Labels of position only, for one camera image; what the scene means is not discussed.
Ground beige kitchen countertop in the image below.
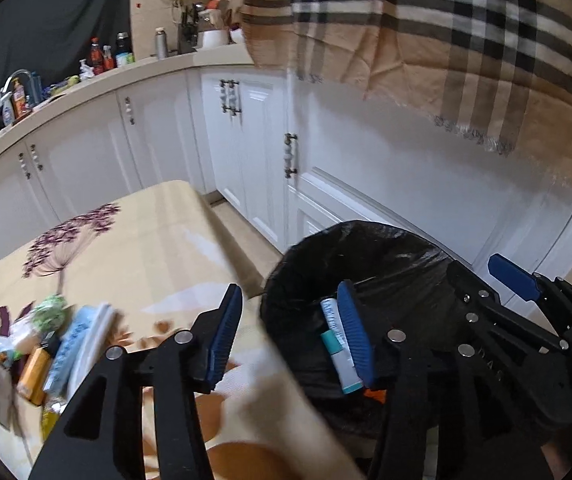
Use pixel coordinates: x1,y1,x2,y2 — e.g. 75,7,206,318
0,42,257,186

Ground chrome faucet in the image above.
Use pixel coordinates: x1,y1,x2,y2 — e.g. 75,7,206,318
3,69,34,106

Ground small orange yellow bottle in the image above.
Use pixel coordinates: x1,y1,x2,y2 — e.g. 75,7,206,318
17,347,52,406

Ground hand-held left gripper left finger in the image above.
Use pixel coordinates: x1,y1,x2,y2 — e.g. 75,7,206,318
28,282,244,480

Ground orange dish soap bottle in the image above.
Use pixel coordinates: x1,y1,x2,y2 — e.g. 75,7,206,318
13,80,30,118

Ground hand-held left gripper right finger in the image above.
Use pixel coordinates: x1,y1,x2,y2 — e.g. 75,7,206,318
336,280,552,480

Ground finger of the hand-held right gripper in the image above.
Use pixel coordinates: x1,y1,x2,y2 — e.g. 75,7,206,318
488,254,572,331
446,260,572,356

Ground light blue tube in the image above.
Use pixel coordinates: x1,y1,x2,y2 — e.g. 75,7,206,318
43,307,99,393

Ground white tube with green cap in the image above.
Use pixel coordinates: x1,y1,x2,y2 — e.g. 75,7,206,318
320,297,364,395

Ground black knife block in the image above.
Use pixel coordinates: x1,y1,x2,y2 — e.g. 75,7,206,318
178,4,201,53

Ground beige plaid cloth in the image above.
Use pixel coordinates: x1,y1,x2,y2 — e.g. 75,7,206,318
240,0,572,186

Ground white and green packet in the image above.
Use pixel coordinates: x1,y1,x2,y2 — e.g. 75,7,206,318
30,295,69,333

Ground green and yellow sponge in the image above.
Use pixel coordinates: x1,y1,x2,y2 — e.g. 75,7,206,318
50,76,80,96

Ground white kitchen base cabinets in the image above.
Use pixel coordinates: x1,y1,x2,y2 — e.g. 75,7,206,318
0,67,572,311

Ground black curtain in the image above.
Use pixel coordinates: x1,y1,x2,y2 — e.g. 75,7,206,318
0,0,132,133

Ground floral beige tablecloth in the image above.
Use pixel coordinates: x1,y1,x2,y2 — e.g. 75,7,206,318
0,180,367,480

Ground yellow wrapper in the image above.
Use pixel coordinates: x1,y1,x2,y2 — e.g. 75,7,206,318
40,395,66,441

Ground trash bin with black bag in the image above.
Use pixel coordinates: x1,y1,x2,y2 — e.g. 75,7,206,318
261,220,467,441

